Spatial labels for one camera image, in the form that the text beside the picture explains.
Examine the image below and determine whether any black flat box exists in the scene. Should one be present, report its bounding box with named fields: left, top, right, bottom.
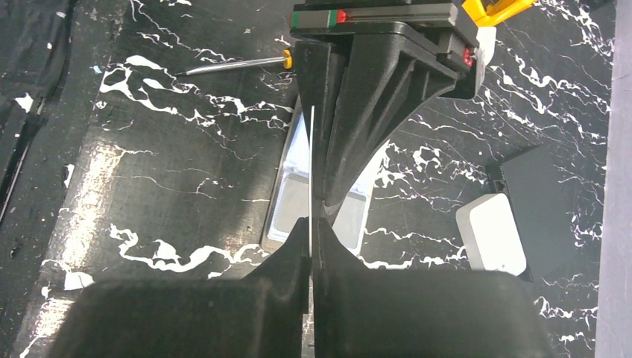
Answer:
left=486, top=145, right=576, bottom=283

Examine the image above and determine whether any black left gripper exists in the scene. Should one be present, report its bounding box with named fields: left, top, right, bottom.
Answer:
left=289, top=1, right=485, bottom=207

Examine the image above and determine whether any thin grey credit card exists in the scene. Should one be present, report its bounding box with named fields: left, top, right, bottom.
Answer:
left=308, top=105, right=315, bottom=258

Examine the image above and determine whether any yellow black screwdriver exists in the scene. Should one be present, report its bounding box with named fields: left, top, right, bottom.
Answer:
left=175, top=47, right=294, bottom=76

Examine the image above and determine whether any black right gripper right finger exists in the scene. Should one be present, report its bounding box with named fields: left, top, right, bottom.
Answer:
left=312, top=219, right=555, bottom=357

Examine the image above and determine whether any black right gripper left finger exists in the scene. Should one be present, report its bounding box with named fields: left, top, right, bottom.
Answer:
left=48, top=218, right=310, bottom=357

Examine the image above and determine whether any yellow plastic bin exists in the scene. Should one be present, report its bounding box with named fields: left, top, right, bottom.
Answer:
left=462, top=0, right=536, bottom=27

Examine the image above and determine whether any white rectangular box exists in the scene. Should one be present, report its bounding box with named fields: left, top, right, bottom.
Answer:
left=455, top=193, right=527, bottom=276

